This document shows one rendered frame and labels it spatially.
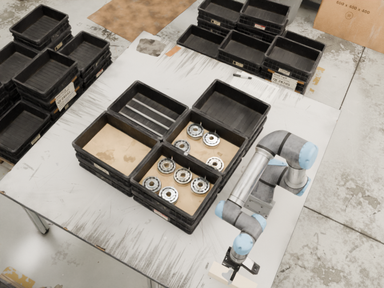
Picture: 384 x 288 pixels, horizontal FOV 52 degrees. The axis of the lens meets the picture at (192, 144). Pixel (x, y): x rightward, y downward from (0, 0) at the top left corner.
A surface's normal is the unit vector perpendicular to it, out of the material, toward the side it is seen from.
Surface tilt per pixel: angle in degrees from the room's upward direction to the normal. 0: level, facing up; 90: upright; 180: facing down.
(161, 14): 0
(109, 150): 0
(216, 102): 0
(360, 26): 73
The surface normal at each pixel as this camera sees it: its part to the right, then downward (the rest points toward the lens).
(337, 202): 0.06, -0.57
